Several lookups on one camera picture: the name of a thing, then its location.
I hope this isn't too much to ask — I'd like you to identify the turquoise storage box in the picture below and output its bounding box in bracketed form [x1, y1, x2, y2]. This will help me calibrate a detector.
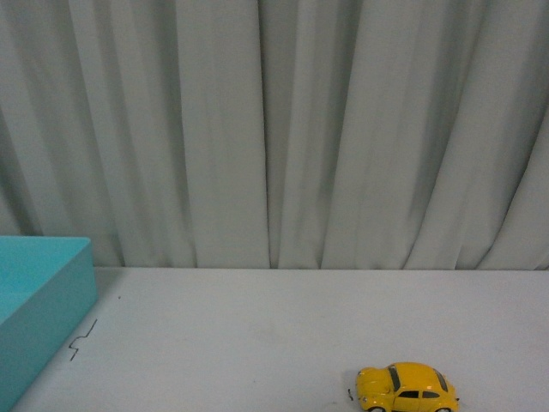
[1, 236, 98, 411]

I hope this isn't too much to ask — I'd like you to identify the yellow beetle toy car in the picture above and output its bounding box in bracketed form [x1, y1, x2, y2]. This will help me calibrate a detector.
[355, 362, 460, 411]

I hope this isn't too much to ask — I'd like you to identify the grey pleated curtain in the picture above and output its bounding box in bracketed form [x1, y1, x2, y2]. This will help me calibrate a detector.
[1, 1, 548, 270]

